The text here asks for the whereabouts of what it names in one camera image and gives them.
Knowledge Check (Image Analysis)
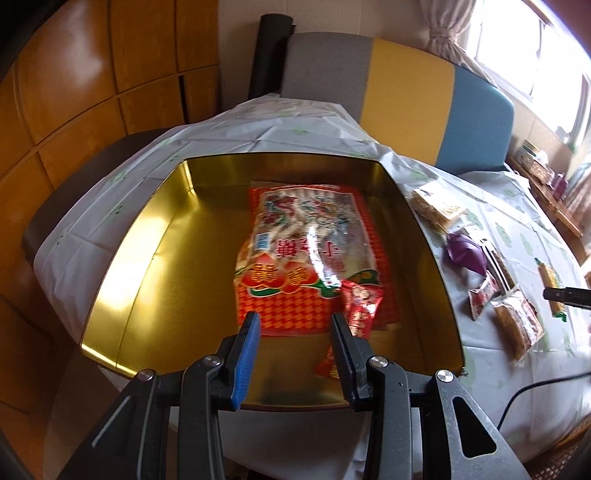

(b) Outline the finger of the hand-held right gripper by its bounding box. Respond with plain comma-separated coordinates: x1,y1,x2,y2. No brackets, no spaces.
542,286,591,310

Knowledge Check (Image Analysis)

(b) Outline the window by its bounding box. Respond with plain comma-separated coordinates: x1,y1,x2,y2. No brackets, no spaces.
466,0,591,144

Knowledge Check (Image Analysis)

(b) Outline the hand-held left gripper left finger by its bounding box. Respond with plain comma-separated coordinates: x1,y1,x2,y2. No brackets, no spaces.
58,311,262,480

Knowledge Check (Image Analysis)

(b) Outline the shiny red snack packet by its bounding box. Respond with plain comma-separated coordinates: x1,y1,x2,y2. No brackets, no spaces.
314,277,385,380

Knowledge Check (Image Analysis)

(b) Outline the purple snack packet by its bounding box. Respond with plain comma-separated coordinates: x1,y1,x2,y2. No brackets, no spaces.
444,232,488,278

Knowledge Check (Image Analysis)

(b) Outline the dark snack bar packet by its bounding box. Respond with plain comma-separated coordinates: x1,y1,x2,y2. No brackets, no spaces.
480,239,515,292

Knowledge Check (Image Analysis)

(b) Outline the dark brown seat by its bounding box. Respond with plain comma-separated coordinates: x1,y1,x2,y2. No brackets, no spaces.
21,129,176,264

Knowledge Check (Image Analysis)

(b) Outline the black cable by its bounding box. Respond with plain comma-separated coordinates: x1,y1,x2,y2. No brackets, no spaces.
499,376,591,430

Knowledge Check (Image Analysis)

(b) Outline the brown cracker packet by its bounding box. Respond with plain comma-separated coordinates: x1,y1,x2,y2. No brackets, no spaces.
491,290,546,361

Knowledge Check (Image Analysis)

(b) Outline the wooden side table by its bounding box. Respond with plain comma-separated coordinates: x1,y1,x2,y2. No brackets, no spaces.
508,157,591,252

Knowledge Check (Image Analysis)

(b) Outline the yellow brittle snack packet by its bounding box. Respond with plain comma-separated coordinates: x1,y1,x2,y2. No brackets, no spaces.
410,181,468,232

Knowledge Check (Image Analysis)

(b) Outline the gold tin box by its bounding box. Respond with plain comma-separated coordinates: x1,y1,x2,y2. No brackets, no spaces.
79,154,466,411

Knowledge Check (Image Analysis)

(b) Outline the small red white packet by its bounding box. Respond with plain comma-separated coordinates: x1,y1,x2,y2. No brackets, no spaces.
468,274,502,320

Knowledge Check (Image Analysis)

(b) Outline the white plastic tablecloth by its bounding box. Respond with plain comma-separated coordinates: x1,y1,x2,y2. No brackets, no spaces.
34,92,591,467

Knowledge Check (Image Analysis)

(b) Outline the long snack stick packet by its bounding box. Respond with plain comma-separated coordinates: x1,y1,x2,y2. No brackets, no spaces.
534,257,570,320

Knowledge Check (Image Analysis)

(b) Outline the woven rattan seat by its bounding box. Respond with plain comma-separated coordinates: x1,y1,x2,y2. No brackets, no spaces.
526,425,591,480

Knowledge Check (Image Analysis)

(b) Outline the beige curtain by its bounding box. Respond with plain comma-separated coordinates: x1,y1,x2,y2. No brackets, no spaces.
418,0,481,51

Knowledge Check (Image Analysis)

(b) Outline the woven basket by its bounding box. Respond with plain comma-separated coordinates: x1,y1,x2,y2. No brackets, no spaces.
515,144,556,185

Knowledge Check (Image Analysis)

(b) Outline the wooden cabinet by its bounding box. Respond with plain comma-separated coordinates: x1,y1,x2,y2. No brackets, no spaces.
0,0,222,416

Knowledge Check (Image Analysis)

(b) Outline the black rolled mat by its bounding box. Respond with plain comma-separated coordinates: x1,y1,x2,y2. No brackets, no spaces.
248,14,294,100

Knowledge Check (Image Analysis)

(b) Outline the grey yellow blue sofa backrest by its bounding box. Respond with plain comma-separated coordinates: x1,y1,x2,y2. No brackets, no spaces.
279,32,515,176

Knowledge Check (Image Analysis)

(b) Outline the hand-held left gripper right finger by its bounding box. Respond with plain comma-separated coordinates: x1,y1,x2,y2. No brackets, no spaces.
330,312,532,480

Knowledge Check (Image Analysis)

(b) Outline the large red snack bag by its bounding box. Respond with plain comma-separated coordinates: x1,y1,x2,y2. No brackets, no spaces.
233,182,402,330

